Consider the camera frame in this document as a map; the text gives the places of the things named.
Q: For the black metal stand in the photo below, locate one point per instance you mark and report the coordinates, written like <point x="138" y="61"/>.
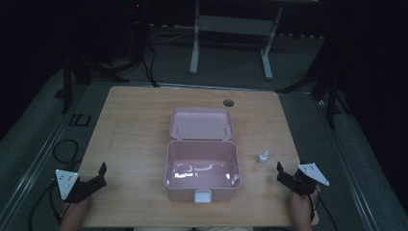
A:
<point x="325" y="80"/>
<point x="73" y="70"/>

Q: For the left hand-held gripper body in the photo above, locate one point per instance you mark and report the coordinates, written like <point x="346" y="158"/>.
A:
<point x="71" y="187"/>

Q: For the small white dropper bottle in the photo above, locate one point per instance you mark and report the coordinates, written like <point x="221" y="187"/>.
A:
<point x="262" y="158"/>

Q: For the person's left hand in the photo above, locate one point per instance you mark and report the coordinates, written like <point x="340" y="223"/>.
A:
<point x="75" y="215"/>

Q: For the pink plastic box with lid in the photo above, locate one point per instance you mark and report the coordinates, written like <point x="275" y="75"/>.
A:
<point x="202" y="160"/>

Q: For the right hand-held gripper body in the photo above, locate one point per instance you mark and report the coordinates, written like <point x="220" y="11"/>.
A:
<point x="304" y="183"/>

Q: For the black rectangular floor bracket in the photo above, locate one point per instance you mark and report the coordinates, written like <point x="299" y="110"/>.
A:
<point x="80" y="120"/>

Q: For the white metal desk frame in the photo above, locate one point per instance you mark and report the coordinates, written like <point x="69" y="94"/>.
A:
<point x="231" y="25"/>

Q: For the person's right hand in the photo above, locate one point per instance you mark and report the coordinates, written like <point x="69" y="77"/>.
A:
<point x="301" y="210"/>

